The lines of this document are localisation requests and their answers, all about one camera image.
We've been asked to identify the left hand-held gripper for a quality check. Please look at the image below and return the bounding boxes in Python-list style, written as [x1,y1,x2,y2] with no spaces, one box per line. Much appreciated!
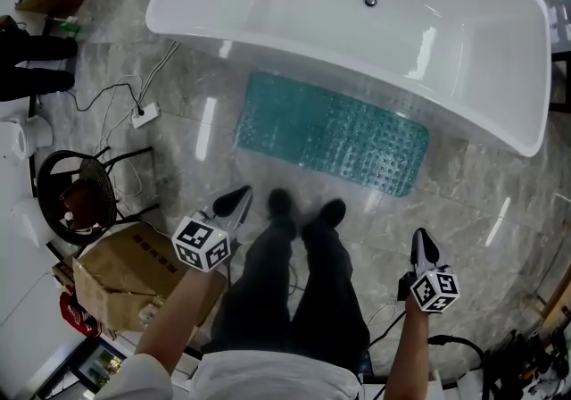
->
[171,185,254,273]

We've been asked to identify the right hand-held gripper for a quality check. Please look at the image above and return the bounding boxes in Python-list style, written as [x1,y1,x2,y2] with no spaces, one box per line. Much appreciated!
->
[398,228,460,314]

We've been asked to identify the teal bubble bath mat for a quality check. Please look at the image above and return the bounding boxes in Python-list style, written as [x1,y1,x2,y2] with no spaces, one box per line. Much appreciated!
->
[235,71,430,198]

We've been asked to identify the person's left forearm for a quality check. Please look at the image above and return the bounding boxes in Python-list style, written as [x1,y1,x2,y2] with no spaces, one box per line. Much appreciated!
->
[136,268,224,375]

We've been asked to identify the person's right forearm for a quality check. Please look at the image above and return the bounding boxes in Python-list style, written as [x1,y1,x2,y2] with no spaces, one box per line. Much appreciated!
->
[383,308,432,400]

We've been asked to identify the person's left black shoe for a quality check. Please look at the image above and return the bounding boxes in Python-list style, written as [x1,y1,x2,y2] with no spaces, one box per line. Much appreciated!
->
[267,187,295,229]

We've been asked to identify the person's black shoe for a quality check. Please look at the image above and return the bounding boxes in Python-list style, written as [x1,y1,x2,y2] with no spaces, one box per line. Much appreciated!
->
[307,198,347,234]
[267,187,295,229]

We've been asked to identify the person's right black shoe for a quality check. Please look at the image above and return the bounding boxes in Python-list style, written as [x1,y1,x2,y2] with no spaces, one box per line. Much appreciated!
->
[307,198,347,234]

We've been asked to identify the person's dark trousers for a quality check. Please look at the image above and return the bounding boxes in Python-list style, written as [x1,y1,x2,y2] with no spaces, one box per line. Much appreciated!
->
[209,219,371,372]

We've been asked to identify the large crumpled cardboard box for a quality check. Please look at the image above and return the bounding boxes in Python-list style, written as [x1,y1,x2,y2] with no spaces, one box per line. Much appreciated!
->
[70,221,228,332]

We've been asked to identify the white power strip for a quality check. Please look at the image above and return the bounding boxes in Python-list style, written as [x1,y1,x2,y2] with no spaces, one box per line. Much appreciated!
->
[131,102,161,129]

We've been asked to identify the light wooden bench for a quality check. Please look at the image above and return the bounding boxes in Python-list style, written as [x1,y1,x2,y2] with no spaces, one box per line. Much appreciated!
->
[539,263,571,323]

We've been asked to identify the black equipment pile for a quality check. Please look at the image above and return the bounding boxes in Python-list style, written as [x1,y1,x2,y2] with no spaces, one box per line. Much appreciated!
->
[481,326,571,400]

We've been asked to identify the brown bag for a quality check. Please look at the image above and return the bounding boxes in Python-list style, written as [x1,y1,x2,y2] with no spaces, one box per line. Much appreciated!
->
[60,179,106,234]

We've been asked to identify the person's white shirt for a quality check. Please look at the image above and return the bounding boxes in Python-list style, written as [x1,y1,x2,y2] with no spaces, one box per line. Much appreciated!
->
[95,348,362,400]

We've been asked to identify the dark wicker chair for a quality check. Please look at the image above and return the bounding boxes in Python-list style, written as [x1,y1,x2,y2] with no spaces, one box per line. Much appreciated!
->
[36,146,161,247]

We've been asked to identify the red cap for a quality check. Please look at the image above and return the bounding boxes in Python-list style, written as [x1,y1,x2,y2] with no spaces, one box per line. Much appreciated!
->
[59,290,102,339]

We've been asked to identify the white toilet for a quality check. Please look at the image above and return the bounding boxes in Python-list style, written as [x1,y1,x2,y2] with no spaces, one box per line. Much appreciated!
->
[8,196,54,247]
[0,114,54,162]

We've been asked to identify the glass display case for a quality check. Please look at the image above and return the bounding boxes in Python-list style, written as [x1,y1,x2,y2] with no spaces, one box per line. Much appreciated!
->
[66,337,127,395]

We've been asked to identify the black vanity with white basin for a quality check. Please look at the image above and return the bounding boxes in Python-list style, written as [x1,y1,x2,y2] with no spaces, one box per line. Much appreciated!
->
[550,49,571,113]

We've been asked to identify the thick black gripper cable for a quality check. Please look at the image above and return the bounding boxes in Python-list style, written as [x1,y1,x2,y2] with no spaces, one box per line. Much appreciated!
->
[368,308,496,400]

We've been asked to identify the black power cable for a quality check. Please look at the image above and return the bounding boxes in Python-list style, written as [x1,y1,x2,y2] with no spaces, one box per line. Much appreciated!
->
[64,81,146,117]

